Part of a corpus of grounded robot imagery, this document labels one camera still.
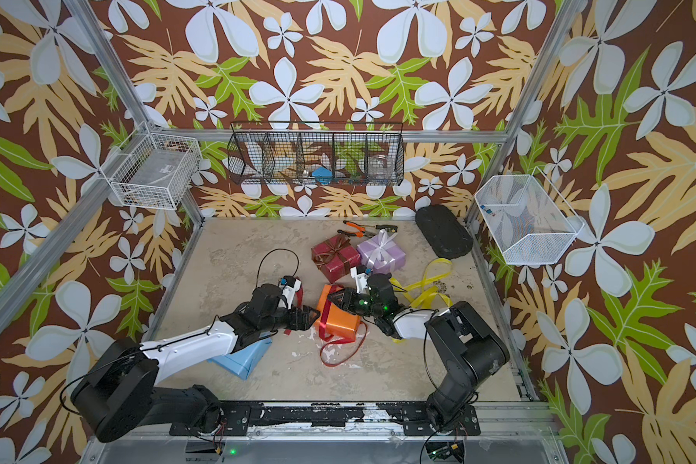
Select black oval case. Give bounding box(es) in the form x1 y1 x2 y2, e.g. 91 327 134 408
415 204 473 260

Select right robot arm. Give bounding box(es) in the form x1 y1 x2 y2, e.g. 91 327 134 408
326 274 510 432

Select black wire basket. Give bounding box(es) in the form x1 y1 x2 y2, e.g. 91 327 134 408
224 121 406 187

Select blue item in basket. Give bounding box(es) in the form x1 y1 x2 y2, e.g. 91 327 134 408
311 166 334 185

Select white wire basket left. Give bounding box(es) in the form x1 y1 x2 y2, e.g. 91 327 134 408
106 131 201 211

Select red ribbon bow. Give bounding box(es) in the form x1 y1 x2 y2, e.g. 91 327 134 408
282 282 369 367

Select lilac gift box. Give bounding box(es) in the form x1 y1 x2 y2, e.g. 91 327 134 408
356 229 408 275

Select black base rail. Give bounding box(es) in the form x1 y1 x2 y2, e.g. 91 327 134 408
170 401 481 438

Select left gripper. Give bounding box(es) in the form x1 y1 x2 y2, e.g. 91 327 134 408
260 302 323 334

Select orange handled pliers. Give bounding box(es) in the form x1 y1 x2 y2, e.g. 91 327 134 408
338 220 398 238

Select magenta gift box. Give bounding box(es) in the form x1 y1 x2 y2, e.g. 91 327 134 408
311 234 363 283

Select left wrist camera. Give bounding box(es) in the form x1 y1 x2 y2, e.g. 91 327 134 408
280 276 304 309

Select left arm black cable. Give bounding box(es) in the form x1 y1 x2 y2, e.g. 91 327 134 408
256 247 301 288

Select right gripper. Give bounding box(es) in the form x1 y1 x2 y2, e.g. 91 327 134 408
327 287 384 319

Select white ribbon bow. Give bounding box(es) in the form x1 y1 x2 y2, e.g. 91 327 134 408
363 229 400 271

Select yellow ribbon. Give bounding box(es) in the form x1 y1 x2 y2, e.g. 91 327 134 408
390 258 454 309

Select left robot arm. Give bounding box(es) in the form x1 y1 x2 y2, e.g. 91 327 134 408
69 278 321 443

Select blue gift box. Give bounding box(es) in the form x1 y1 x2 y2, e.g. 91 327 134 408
208 338 273 380

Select orange gift box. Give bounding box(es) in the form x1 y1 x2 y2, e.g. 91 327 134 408
315 284 361 342

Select white mesh basket right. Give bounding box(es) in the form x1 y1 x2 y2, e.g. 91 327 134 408
475 168 585 267

